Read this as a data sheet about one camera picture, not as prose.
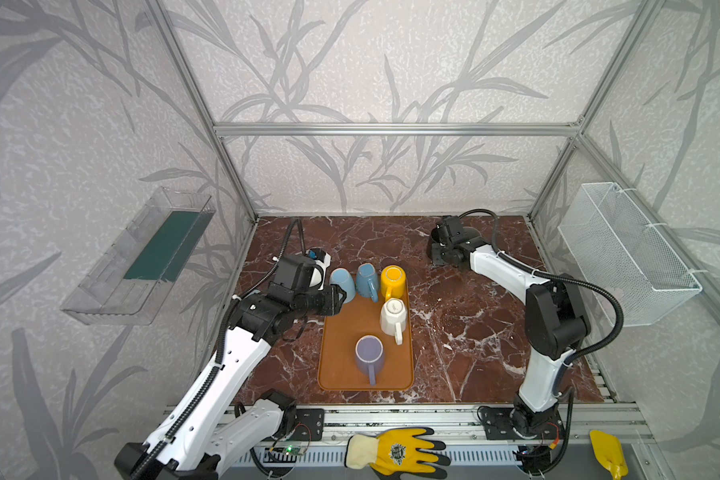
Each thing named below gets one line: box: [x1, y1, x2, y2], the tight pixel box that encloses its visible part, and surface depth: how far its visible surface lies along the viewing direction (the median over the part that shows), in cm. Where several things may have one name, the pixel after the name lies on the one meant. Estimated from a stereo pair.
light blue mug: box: [329, 267, 356, 304], surface depth 93 cm
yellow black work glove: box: [344, 427, 451, 480], surface depth 69 cm
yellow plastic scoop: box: [589, 430, 629, 480], surface depth 71 cm
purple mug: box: [355, 335, 385, 386], surface depth 79 cm
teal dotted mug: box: [356, 262, 379, 303], surface depth 93 cm
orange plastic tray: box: [318, 296, 415, 392], surface depth 86 cm
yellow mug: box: [381, 265, 406, 301], surface depth 93 cm
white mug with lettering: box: [380, 297, 407, 346], surface depth 85 cm
